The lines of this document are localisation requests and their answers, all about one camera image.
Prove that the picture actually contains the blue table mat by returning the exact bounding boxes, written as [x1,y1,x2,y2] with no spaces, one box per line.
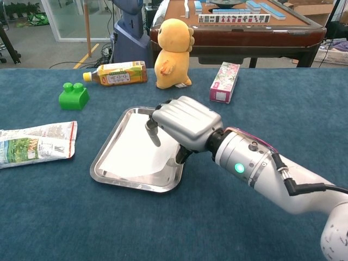
[0,67,348,261]

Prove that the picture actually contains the white paper sheet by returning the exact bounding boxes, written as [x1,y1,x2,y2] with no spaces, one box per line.
[102,114,180,177]

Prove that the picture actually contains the green bag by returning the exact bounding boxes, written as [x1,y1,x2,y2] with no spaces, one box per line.
[27,12,50,27]

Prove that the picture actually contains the yellow-label tea bottle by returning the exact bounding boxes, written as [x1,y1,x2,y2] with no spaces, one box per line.
[82,60,148,87]

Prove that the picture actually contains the face-up mahjong tile row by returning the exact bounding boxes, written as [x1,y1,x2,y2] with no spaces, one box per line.
[198,14,271,24]

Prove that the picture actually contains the white printed snack bag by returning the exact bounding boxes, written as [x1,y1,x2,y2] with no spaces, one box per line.
[0,121,78,170]

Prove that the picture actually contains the purple cloth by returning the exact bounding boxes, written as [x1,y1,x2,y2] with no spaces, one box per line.
[333,40,348,53]

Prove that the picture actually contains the silver metal tray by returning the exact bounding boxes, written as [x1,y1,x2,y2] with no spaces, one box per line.
[90,106,185,194]

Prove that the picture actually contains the green toy building block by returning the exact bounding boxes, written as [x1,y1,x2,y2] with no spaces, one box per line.
[58,82,90,111]

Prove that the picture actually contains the pink floral carton box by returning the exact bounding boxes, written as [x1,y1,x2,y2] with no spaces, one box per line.
[209,61,241,104]

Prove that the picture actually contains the white plastic basket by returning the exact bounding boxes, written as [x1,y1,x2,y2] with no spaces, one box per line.
[314,40,348,66]

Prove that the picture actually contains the silver foil bag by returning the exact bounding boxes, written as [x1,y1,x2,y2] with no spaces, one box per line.
[151,0,170,28]

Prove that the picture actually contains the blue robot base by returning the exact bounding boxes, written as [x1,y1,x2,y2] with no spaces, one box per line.
[110,0,152,69]

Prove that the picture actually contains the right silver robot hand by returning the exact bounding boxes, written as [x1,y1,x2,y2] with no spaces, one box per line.
[145,96,223,165]

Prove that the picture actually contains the green potted plants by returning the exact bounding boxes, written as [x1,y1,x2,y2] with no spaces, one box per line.
[5,2,41,17]

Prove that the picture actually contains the white framed glass partition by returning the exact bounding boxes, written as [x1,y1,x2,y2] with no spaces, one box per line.
[40,0,115,43]

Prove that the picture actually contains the black wheeled stand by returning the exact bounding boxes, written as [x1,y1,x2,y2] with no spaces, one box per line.
[0,21,22,65]

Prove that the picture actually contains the brown mahjong table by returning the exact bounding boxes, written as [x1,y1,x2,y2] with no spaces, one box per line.
[149,0,327,69]

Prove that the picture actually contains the black floor cable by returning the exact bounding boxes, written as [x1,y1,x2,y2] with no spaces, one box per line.
[48,60,100,69]

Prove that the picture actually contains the wooden pole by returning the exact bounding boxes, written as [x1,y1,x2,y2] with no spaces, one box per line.
[83,0,92,57]

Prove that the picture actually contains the yellow plush chick toy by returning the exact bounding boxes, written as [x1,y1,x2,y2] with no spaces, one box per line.
[154,18,196,89]

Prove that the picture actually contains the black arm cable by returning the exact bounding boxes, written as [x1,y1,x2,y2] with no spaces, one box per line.
[271,152,348,197]

